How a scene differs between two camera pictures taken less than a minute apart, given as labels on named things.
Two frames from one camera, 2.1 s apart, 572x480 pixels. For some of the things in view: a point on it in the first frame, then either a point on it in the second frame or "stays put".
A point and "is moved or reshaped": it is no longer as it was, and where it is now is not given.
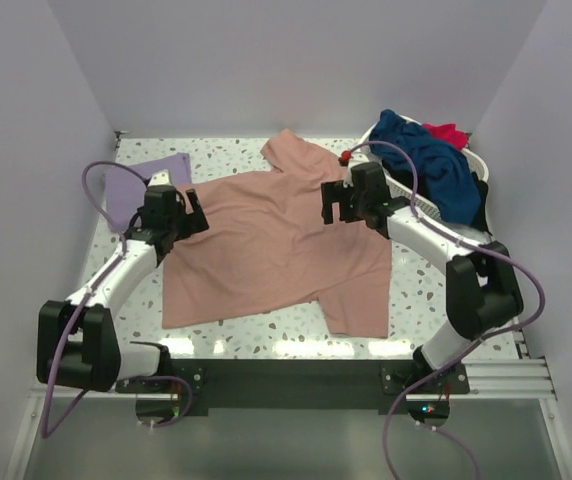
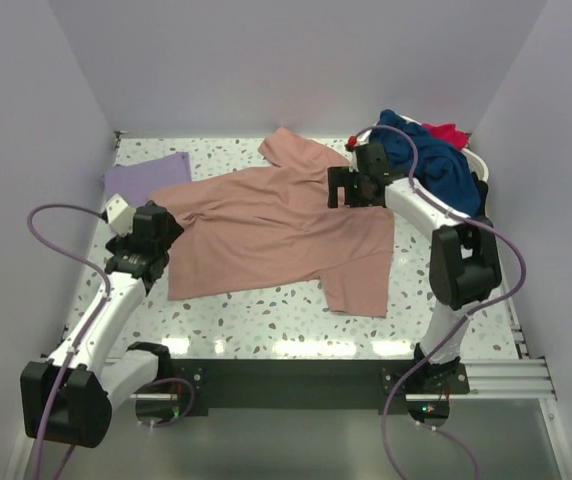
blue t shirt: (444, 175) stays put
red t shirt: (448, 133) stays put
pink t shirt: (267, 248) is moved or reshaped
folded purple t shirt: (126, 189) stays put
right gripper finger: (346, 211) to (352, 197)
